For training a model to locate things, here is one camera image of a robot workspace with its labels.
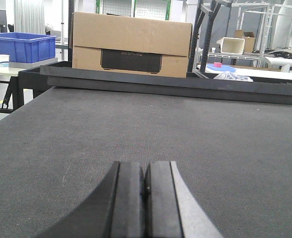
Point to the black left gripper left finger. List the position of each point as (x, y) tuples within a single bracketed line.
[(113, 210)]

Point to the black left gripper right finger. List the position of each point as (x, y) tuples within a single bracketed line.
[(171, 209)]

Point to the blue plastic bin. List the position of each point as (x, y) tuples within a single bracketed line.
[(27, 47)]

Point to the crumpled plastic bag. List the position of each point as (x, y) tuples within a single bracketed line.
[(232, 76)]

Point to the blue tray on table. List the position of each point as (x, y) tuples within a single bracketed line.
[(210, 67)]

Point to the large cardboard box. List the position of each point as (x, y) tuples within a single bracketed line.
[(130, 45)]

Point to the white plastic container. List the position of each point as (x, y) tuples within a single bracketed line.
[(230, 45)]

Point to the grey side table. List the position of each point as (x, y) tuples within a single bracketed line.
[(12, 67)]

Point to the white paper cup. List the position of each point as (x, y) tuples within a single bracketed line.
[(4, 62)]

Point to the small open cardboard box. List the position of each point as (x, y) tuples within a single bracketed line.
[(249, 39)]

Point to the metal shelving rack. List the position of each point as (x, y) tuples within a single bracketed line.
[(211, 10)]

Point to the black conveyor frame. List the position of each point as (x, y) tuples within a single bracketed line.
[(195, 85)]

